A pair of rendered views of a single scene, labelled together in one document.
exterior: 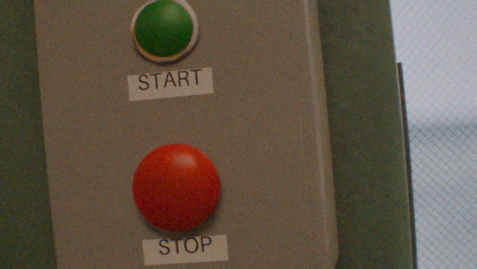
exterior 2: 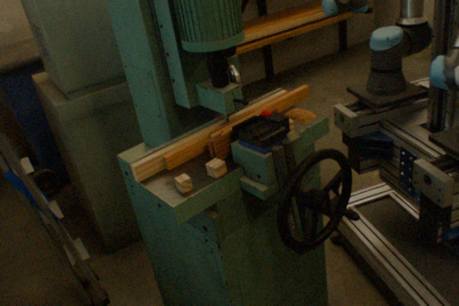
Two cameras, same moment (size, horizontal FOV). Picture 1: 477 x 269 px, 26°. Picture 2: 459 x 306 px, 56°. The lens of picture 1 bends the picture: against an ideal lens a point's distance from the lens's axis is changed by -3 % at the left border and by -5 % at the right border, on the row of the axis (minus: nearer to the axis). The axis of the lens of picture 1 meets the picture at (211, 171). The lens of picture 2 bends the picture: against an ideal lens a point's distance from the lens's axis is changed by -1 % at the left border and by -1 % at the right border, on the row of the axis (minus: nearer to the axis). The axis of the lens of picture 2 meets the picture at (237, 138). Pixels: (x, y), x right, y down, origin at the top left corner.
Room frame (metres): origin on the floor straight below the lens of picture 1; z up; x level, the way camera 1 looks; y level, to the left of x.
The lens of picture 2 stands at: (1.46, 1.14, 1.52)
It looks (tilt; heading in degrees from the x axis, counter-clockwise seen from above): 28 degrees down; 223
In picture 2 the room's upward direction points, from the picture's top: 9 degrees counter-clockwise
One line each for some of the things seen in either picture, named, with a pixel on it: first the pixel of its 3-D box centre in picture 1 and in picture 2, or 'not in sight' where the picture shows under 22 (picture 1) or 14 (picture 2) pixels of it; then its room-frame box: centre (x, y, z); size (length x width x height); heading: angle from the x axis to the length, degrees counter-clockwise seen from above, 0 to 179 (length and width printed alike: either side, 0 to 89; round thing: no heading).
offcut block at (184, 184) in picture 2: not in sight; (184, 183); (0.87, 0.37, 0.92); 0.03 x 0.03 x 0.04; 75
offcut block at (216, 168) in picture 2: not in sight; (216, 168); (0.77, 0.40, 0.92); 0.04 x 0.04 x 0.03; 84
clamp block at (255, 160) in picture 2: not in sight; (267, 154); (0.65, 0.48, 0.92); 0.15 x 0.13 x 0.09; 170
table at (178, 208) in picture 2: not in sight; (248, 158); (0.64, 0.40, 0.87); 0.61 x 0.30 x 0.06; 170
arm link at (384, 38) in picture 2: not in sight; (387, 46); (-0.10, 0.51, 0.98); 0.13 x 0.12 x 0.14; 161
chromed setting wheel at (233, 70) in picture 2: not in sight; (228, 79); (0.45, 0.19, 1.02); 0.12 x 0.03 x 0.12; 80
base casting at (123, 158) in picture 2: not in sight; (213, 163); (0.57, 0.18, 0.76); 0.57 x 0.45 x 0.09; 80
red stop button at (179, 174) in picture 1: (175, 187); not in sight; (0.36, 0.01, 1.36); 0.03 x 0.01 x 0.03; 80
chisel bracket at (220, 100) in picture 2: not in sight; (220, 97); (0.59, 0.28, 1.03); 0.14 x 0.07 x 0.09; 80
